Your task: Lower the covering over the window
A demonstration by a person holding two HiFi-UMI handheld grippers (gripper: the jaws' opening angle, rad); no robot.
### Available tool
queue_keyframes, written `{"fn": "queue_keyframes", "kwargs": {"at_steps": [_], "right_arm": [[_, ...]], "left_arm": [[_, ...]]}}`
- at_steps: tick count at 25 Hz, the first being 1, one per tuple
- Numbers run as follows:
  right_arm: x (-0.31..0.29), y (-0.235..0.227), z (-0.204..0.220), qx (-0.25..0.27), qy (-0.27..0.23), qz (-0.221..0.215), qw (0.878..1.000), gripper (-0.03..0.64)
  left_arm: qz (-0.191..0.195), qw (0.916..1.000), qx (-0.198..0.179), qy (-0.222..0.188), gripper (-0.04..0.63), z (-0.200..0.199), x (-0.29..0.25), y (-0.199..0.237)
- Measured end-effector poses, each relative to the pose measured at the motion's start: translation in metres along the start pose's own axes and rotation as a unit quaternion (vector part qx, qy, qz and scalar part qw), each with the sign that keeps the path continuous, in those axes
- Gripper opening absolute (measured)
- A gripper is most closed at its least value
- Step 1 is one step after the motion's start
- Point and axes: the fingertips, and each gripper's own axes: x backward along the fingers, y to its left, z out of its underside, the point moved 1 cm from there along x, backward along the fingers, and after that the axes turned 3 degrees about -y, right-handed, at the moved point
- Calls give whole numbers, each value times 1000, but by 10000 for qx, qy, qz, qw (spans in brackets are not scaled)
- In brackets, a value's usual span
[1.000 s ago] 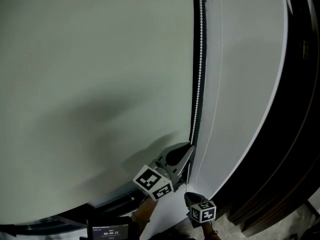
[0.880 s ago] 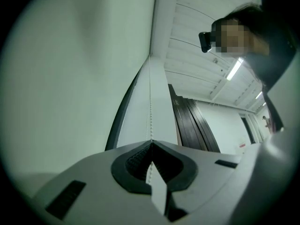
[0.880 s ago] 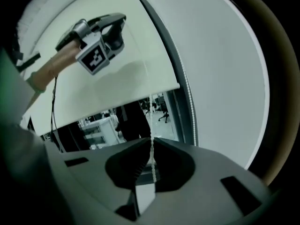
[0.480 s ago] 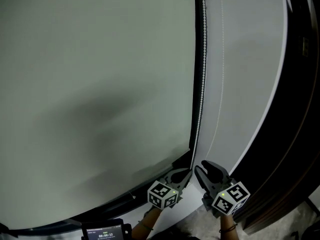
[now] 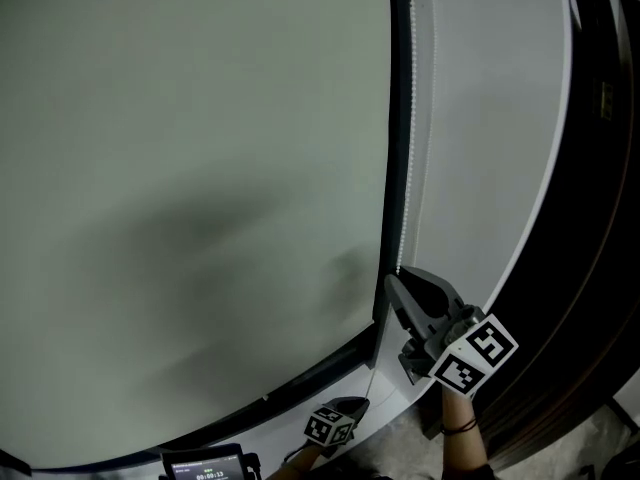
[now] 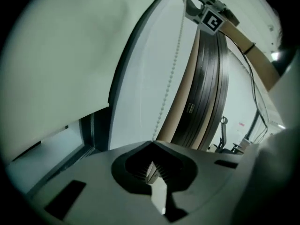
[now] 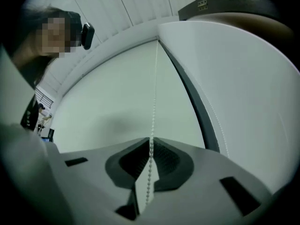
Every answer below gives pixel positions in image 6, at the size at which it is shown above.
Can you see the white window covering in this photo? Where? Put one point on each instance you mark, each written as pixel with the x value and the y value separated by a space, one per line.
pixel 58 55

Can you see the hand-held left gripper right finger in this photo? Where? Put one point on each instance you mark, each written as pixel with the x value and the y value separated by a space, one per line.
pixel 211 172

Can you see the small wall socket plate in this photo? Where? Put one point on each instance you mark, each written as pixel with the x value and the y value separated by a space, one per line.
pixel 190 108

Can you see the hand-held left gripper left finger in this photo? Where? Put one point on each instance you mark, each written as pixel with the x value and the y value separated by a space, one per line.
pixel 93 170

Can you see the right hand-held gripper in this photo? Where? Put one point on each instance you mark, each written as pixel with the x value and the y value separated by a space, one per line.
pixel 212 20

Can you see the dark slatted wall panel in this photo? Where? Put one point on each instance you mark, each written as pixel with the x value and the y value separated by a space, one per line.
pixel 206 90

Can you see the black office chair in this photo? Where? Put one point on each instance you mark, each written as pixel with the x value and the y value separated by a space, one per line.
pixel 223 139

